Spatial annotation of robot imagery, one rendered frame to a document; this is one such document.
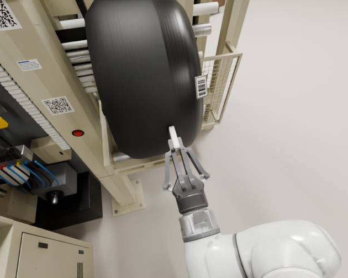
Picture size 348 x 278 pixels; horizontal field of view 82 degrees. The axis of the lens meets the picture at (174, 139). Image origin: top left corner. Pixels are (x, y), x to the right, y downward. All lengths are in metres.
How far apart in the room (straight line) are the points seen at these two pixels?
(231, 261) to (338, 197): 1.89
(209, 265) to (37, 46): 0.64
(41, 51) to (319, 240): 0.73
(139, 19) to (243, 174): 1.64
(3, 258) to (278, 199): 1.81
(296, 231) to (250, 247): 0.09
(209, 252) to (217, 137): 1.71
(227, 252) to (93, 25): 0.62
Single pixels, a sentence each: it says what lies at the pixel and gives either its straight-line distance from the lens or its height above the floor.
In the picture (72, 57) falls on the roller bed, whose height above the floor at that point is 1.14.
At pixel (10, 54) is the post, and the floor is 1.41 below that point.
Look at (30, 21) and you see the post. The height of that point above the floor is 1.48.
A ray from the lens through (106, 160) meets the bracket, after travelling 0.91.
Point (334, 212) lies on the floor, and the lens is 2.21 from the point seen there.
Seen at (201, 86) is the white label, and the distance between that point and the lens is 0.58.
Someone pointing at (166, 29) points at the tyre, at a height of 1.44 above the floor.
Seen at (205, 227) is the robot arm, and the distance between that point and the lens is 0.48.
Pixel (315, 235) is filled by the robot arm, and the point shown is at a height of 1.34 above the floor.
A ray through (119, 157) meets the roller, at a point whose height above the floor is 0.92.
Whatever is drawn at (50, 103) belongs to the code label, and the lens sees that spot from 0.77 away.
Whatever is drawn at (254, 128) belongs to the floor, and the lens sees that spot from 2.29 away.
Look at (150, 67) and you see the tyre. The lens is 0.54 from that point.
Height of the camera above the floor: 1.72
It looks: 57 degrees down
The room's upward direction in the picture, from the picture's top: straight up
